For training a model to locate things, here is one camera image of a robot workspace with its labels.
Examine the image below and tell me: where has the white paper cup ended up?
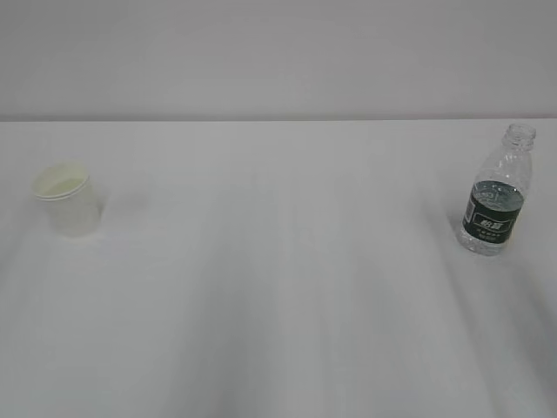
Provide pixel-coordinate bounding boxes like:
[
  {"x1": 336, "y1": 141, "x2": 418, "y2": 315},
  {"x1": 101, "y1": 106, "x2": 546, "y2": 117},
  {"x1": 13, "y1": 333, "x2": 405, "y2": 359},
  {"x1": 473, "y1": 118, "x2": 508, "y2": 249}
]
[{"x1": 31, "y1": 162, "x2": 101, "y2": 238}]

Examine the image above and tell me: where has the clear water bottle green label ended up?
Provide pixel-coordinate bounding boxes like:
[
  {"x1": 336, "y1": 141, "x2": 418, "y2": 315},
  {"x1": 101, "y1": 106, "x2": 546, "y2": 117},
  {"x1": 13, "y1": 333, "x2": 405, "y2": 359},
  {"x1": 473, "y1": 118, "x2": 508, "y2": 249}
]
[{"x1": 457, "y1": 124, "x2": 536, "y2": 256}]

